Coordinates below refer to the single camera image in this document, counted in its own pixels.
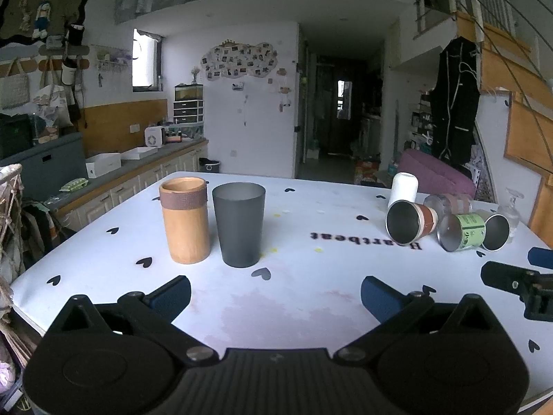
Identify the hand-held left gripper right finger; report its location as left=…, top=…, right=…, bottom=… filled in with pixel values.
left=336, top=275, right=509, bottom=364

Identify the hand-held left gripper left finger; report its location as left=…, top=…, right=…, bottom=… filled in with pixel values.
left=45, top=275, right=217, bottom=364

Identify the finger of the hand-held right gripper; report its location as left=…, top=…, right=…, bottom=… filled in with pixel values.
left=528, top=247, right=553, bottom=269
left=480, top=261, right=553, bottom=322

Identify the plain steel cup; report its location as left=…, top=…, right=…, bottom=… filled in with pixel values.
left=475, top=210, right=512, bottom=252

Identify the bamboo cup with brown band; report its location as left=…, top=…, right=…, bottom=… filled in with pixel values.
left=158, top=177, right=212, bottom=265

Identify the steel cup with green label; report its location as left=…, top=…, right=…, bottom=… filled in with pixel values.
left=436, top=212, right=488, bottom=253

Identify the steel cup with brown sleeve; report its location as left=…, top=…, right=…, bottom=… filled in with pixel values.
left=385, top=200, right=440, bottom=245

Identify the dark grey cup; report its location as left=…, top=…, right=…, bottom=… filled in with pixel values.
left=211, top=182, right=266, bottom=269

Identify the glass cup with brown band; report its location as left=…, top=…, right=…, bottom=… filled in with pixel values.
left=423, top=193, right=473, bottom=218

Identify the white cup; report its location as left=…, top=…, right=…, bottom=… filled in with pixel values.
left=387, top=172, right=421, bottom=209

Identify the clear wine glass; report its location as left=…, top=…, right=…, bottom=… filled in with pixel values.
left=497, top=187, right=525, bottom=243

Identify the white heart-print tablecloth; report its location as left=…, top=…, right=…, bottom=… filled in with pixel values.
left=9, top=170, right=553, bottom=415

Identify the white cabinet counter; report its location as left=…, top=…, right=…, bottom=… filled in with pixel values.
left=55, top=138, right=209, bottom=232

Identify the purple cushion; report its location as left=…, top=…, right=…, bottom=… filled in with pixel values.
left=397, top=148, right=477, bottom=201

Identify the white flat tray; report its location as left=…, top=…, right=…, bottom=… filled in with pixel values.
left=120, top=146, right=159, bottom=160

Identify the white cardboard box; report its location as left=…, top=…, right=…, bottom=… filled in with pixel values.
left=85, top=152, right=123, bottom=179

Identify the green wipes packet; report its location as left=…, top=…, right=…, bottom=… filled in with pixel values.
left=59, top=177, right=90, bottom=193

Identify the wooden staircase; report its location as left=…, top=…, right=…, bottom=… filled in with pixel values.
left=455, top=9, right=553, bottom=239

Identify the white countertop appliance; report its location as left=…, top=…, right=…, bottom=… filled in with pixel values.
left=144, top=126, right=167, bottom=148

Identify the black hanging coat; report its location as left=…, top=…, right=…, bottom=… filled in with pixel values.
left=429, top=36, right=481, bottom=167

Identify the wicker basket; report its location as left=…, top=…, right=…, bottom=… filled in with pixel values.
left=0, top=164, right=25, bottom=287

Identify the small drawer organizer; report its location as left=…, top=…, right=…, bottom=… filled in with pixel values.
left=172, top=99, right=205, bottom=124

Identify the glass fish tank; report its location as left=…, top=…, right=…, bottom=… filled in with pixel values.
left=174, top=83, right=204, bottom=101

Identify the black crate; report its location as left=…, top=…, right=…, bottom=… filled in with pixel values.
left=0, top=113, right=36, bottom=161

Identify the printed canvas tote bag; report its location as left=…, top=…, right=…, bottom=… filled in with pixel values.
left=33, top=58, right=74, bottom=129

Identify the window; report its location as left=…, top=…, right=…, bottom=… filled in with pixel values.
left=131, top=28, right=164, bottom=93

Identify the cloud-shaped photo board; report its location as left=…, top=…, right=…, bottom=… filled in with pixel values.
left=200, top=40, right=278, bottom=80

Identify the white knitted tote bag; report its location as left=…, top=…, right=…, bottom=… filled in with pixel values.
left=0, top=58, right=31, bottom=110

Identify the wall shelf with trinkets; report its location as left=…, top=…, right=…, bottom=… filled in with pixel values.
left=92, top=45, right=133, bottom=72

